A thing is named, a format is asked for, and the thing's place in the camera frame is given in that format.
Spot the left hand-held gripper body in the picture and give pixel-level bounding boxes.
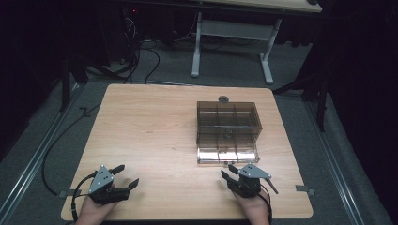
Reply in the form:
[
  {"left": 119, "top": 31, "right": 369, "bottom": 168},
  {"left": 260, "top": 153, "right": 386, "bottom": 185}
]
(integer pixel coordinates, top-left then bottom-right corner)
[{"left": 87, "top": 164, "right": 130, "bottom": 205}]

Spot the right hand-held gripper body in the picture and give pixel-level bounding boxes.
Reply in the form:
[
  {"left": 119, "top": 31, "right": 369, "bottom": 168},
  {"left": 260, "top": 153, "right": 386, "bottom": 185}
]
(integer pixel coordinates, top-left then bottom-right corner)
[{"left": 226, "top": 163, "right": 280, "bottom": 199}]

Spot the clear plastic drawer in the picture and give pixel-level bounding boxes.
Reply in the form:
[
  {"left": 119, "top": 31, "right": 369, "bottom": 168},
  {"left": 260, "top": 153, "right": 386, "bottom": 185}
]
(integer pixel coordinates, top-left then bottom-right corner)
[{"left": 196, "top": 143, "right": 261, "bottom": 165}]

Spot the brown transparent drawer box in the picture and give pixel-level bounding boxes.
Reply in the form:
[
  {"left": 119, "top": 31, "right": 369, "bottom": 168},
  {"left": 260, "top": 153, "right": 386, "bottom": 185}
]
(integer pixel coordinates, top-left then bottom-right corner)
[{"left": 196, "top": 100, "right": 263, "bottom": 148}]

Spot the person's right hand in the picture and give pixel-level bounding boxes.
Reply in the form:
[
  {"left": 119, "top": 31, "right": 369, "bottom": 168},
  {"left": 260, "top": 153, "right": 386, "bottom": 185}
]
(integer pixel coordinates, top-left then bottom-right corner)
[{"left": 231, "top": 189, "right": 270, "bottom": 225}]

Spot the person's left hand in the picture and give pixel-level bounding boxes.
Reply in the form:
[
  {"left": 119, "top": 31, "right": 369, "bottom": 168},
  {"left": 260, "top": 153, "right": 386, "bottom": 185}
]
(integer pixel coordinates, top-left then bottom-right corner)
[{"left": 74, "top": 183, "right": 118, "bottom": 225}]

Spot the black metal stand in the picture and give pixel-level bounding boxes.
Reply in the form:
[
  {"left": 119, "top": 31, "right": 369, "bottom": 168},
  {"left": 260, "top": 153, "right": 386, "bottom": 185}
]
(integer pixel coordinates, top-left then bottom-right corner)
[
  {"left": 59, "top": 52, "right": 90, "bottom": 113},
  {"left": 272, "top": 73, "right": 329, "bottom": 133}
]

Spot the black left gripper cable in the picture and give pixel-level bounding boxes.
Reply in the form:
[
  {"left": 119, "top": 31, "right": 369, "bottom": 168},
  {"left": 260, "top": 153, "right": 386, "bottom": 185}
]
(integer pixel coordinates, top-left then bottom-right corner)
[{"left": 70, "top": 170, "right": 99, "bottom": 223}]

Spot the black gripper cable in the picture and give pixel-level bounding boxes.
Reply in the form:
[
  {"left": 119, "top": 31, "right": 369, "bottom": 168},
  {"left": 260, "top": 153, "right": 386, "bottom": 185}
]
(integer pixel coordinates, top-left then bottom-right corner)
[
  {"left": 70, "top": 170, "right": 99, "bottom": 223},
  {"left": 258, "top": 184, "right": 273, "bottom": 225}
]

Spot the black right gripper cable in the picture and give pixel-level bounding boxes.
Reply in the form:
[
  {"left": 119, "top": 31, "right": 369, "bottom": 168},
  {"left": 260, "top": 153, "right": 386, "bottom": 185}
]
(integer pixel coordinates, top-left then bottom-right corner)
[{"left": 258, "top": 184, "right": 273, "bottom": 225}]

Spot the grey table bracket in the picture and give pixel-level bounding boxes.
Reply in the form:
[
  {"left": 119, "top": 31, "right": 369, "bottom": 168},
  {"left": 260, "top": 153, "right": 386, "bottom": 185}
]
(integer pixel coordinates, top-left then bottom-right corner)
[
  {"left": 57, "top": 188, "right": 83, "bottom": 200},
  {"left": 295, "top": 184, "right": 315, "bottom": 197}
]

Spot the black floor cable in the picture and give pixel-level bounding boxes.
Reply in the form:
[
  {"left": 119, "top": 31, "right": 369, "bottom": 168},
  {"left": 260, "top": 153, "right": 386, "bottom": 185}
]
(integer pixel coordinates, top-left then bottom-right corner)
[{"left": 41, "top": 103, "right": 101, "bottom": 197}]

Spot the metal floor rail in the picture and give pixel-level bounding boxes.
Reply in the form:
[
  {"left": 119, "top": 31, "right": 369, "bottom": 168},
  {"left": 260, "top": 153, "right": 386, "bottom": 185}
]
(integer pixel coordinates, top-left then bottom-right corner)
[
  {"left": 303, "top": 98, "right": 366, "bottom": 225},
  {"left": 0, "top": 83, "right": 84, "bottom": 218}
]

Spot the bundle of black cables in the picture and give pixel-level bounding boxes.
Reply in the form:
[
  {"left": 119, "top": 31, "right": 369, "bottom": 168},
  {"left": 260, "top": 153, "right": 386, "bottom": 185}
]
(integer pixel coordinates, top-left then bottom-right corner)
[{"left": 85, "top": 7, "right": 161, "bottom": 85}]

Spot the white metal desk frame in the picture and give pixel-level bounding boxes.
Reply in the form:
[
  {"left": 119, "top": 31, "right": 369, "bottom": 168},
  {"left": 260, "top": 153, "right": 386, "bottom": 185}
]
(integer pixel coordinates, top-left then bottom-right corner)
[{"left": 191, "top": 11, "right": 283, "bottom": 84}]

